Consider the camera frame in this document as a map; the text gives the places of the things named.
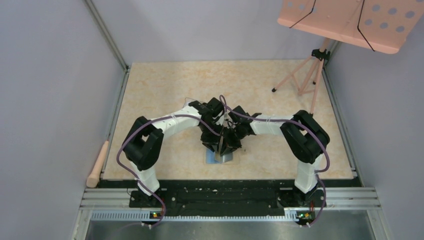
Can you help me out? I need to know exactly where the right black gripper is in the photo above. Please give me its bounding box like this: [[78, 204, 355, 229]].
[[220, 124, 246, 157]]

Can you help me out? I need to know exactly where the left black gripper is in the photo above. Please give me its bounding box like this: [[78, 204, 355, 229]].
[[199, 121, 224, 153]]

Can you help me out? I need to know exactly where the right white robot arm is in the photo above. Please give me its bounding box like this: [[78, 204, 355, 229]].
[[225, 106, 330, 207]]

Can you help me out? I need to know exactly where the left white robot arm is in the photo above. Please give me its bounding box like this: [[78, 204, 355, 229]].
[[116, 98, 228, 212]]

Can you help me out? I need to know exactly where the pink music stand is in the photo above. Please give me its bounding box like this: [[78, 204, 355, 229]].
[[271, 0, 424, 115]]

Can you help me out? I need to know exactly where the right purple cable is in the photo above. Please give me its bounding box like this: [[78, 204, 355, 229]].
[[218, 95, 331, 228]]

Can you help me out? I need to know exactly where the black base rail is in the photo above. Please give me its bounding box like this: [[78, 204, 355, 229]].
[[129, 180, 327, 217]]

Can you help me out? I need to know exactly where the wooden mallet handle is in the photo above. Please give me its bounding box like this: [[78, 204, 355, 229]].
[[86, 140, 109, 188]]

